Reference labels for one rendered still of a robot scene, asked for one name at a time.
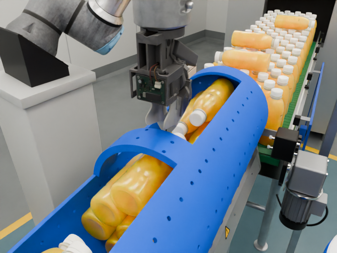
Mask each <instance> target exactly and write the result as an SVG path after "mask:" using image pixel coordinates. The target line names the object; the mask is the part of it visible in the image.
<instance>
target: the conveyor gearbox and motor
mask: <svg viewBox="0 0 337 253"><path fill-rule="evenodd" d="M328 162H329V160H328V158H327V157H325V156H321V155H317V154H313V153H309V152H306V151H302V150H298V153H297V155H296V156H295V157H293V159H292V162H291V163H288V166H287V170H286V172H287V173H288V176H287V177H286V179H285V182H284V185H285V188H286V190H285V194H284V197H283V201H282V204H281V202H280V200H279V197H278V194H276V197H277V200H278V202H279V205H280V207H281V210H280V214H279V219H280V221H281V223H282V224H283V225H284V226H286V227H287V228H289V229H292V230H302V229H304V228H305V227H306V226H316V225H319V224H321V223H322V222H323V221H324V220H325V219H326V218H327V215H328V207H327V194H325V193H323V188H322V187H323V185H324V182H325V179H326V177H327V167H328V165H327V164H328ZM325 209H326V213H325V216H324V218H323V219H322V220H321V221H319V222H318V223H315V224H307V223H308V221H309V218H310V216H311V214H313V215H316V216H320V217H322V215H323V213H324V210H325Z"/></svg>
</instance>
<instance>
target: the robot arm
mask: <svg viewBox="0 0 337 253"><path fill-rule="evenodd" d="M130 1H131V0H88V2H87V1H85V0H29V1H28V3H27V5H26V6H25V8H24V10H23V12H22V13H21V15H20V16H18V17H17V18H16V19H14V20H13V21H12V22H10V23H9V24H8V25H7V26H6V28H5V29H8V30H10V31H13V32H16V33H18V34H20V35H22V36H23V37H25V38H26V39H28V40H30V41H31V42H33V43H34V44H36V45H37V46H39V47H41V48H42V49H44V50H45V51H47V52H48V53H50V54H51V55H53V56H56V55H57V50H58V43H59V38H60V36H61V34H62V33H65V34H67V35H68V36H70V37H72V38H73V39H75V40H76V41H78V42H80V43H81V44H83V45H85V46H86V47H88V48H90V49H91V50H93V51H94V52H97V53H99V54H101V55H106V54H108V53H109V52H110V51H111V50H112V48H113V47H114V46H115V44H116V43H117V42H118V40H119V39H120V37H121V35H122V33H123V31H124V26H123V25H122V24H123V22H124V19H123V15H122V14H123V12H124V11H125V9H126V7H127V6H128V4H129V3H130ZM132 6H133V21H134V23H135V24H136V25H137V26H139V27H140V32H138V33H136V47H137V65H135V66H134V67H132V68H130V69H129V78H130V92H131V98H134V97H135V96H137V99H138V100H143V101H147V102H150V109H149V111H148V113H147V115H146V117H145V122H146V124H147V125H151V124H153V123H156V122H157V123H158V125H159V127H160V129H161V130H163V131H167V132H170V133H171V132H172V131H173V130H174V129H175V128H176V126H177V125H178V123H179V121H180V120H181V118H182V116H183V114H184V113H185V111H186V109H187V107H188V105H189V103H190V101H191V98H192V80H191V79H189V74H188V71H189V67H188V66H193V67H195V66H196V63H197V60H198V54H196V53H195V52H194V51H192V50H191V49H190V48H188V47H187V46H186V45H184V44H183V43H182V42H180V41H179V40H175V38H179V37H182V36H183V35H184V34H185V26H187V25H188V24H189V23H190V22H191V10H192V8H193V7H194V3H193V2H192V0H132ZM133 76H136V89H135V90H133V82H132V77H133ZM166 106H167V107H168V106H169V110H168V111H167V109H166Z"/></svg>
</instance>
